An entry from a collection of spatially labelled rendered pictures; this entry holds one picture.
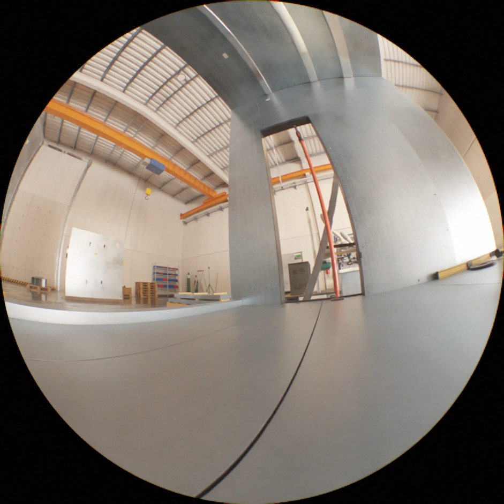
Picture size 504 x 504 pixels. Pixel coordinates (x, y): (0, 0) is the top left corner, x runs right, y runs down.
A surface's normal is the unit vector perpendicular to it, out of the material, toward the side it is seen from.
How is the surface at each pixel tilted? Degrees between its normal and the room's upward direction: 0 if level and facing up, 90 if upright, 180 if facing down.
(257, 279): 90
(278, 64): 180
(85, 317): 90
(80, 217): 90
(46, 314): 90
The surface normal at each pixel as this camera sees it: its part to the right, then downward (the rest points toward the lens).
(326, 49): 0.06, 0.97
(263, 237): -0.46, -0.17
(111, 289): 0.89, -0.15
